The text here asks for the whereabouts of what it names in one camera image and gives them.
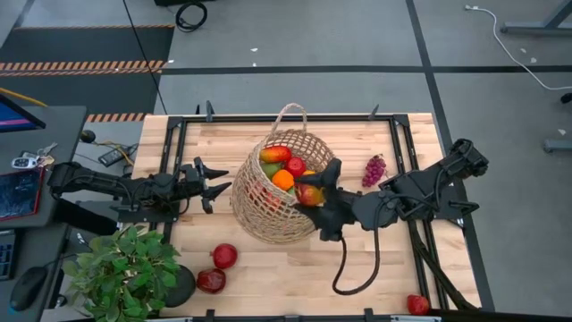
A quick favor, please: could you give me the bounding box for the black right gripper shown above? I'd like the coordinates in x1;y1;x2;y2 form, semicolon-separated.
292;157;358;241

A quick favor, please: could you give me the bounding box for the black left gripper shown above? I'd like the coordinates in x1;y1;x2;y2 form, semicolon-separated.
176;157;232;215

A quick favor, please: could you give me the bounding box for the yellow red apple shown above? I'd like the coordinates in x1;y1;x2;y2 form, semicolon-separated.
294;182;326;208

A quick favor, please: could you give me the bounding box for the orange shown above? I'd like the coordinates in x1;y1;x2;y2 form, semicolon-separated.
271;169;296;192

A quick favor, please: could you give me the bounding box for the small green fruit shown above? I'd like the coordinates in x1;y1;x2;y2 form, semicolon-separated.
261;161;283;181

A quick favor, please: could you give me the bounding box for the woven wicker basket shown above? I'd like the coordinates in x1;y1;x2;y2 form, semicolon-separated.
230;102;336;245

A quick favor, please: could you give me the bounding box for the red orange mango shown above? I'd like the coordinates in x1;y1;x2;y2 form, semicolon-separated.
258;145;293;165

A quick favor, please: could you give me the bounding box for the dark red pomegranate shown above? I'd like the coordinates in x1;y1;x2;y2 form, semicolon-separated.
196;267;227;294

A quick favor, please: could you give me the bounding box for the purple grape bunch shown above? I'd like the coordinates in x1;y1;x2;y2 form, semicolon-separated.
361;154;389;189

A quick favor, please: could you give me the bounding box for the black power adapter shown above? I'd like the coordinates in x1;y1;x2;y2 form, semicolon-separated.
97;147;129;168

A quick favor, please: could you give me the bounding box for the black plant pot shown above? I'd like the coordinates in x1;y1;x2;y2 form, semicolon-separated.
163;264;198;309

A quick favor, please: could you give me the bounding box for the green potted plant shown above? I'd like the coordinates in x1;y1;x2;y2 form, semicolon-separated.
62;225;180;322

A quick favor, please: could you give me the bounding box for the grey desk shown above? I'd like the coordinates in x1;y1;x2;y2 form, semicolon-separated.
0;105;88;322

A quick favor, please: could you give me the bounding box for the key bunch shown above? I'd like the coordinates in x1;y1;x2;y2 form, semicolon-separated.
35;141;59;167

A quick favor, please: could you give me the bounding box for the black striped floor mat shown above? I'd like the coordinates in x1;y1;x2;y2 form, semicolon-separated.
0;24;176;124

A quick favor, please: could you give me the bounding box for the car key fob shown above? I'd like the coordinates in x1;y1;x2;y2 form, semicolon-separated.
11;156;39;170

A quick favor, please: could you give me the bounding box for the tablet with red case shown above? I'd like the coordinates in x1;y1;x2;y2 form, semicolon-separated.
0;165;46;221

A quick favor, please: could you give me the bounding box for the computer monitor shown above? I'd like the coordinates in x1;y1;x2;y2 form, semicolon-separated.
0;93;46;134

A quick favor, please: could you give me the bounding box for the black computer mouse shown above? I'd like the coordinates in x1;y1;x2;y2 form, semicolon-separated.
9;266;48;312

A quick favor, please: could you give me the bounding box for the black keyboard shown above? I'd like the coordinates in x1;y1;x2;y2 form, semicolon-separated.
0;230;17;282

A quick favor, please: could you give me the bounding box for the grey furniture foot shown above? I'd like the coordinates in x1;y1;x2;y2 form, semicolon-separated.
543;139;572;154

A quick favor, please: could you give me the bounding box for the grey table leg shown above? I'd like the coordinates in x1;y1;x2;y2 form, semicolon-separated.
499;0;572;37

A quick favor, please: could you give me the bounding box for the black aluminium frame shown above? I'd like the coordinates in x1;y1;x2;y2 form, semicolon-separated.
158;101;482;322

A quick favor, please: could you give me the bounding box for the black cable loop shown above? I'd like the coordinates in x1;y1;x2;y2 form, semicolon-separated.
332;209;382;296

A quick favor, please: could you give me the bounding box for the thin black floor cable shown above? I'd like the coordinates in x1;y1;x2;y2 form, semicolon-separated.
121;0;167;115

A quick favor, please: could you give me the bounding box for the coiled black cable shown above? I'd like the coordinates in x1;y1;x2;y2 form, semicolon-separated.
174;1;209;33

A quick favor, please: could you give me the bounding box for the yellow cable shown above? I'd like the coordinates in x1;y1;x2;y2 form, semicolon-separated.
0;87;49;108

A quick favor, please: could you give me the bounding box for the white cable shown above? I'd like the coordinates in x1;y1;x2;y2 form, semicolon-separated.
464;4;572;91

